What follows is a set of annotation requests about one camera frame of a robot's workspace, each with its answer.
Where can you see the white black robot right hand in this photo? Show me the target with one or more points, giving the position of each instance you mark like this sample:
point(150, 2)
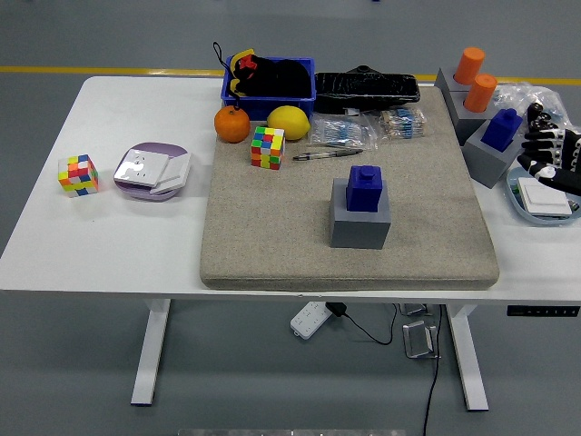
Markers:
point(565, 163)

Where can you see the blue square seal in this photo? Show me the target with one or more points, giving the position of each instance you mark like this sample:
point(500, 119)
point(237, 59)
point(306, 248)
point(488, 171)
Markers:
point(363, 191)
point(499, 131)

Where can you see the grey cube seal holder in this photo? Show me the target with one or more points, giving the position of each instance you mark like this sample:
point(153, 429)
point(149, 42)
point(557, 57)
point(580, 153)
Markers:
point(444, 82)
point(358, 229)
point(485, 165)
point(467, 125)

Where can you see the orange cylinder seal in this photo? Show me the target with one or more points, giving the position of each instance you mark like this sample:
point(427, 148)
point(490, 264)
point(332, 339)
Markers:
point(469, 66)
point(479, 93)

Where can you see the black cylinder capacitor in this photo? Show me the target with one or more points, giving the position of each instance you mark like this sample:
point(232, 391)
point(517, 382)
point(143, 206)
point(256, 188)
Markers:
point(548, 121)
point(534, 123)
point(536, 109)

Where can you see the small green part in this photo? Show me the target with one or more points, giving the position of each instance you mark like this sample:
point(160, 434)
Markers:
point(515, 188)

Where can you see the light blue plate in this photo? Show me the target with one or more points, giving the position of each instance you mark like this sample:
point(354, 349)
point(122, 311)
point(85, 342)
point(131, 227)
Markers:
point(515, 200)

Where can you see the black table control panel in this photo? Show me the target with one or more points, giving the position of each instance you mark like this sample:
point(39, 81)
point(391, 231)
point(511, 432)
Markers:
point(542, 311)

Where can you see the clear bag brown resistors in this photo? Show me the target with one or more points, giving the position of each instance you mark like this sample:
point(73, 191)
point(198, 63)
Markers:
point(404, 123)

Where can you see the black plastic-wrapped long bag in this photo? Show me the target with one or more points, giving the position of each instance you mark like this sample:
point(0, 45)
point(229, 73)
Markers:
point(367, 91)

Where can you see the white table leg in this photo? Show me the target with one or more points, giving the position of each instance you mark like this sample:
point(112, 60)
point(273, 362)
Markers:
point(152, 349)
point(467, 359)

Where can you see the clear bag blue resistors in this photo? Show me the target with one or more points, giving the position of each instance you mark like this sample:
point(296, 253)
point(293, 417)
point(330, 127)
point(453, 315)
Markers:
point(342, 131)

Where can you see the clear ballpoint pen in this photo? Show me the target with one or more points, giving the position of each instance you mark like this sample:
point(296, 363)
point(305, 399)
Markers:
point(327, 154)

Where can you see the yellow lemon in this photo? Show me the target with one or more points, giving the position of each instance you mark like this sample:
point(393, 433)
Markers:
point(288, 121)

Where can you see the multicolour puzzle cube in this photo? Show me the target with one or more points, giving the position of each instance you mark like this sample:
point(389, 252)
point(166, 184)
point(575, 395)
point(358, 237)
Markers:
point(78, 176)
point(268, 147)

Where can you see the blue plastic bin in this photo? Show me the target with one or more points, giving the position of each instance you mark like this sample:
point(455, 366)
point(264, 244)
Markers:
point(272, 106)

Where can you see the grey-brown fabric mat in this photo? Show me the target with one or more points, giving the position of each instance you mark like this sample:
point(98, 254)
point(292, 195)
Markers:
point(272, 227)

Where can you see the white power strip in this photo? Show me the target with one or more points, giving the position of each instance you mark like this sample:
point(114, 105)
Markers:
point(309, 320)

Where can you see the black cloth pouch yellow trim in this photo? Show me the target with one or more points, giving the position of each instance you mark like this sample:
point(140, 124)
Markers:
point(277, 79)

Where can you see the orange fruit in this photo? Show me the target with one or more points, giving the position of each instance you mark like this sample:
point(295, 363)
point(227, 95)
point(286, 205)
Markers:
point(232, 125)

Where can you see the purple plate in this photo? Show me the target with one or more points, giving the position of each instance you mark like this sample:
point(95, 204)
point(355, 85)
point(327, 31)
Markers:
point(156, 148)

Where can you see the white wall switch panel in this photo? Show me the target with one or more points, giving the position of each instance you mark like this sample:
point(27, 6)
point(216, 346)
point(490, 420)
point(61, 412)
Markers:
point(174, 172)
point(542, 197)

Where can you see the small silver metal bracket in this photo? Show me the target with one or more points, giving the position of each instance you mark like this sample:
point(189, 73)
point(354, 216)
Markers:
point(414, 310)

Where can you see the large silver metal bracket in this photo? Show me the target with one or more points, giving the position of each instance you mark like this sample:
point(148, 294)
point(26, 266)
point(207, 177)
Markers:
point(420, 339)

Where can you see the white wall socket panel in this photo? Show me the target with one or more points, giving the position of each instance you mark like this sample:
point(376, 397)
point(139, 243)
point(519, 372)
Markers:
point(140, 167)

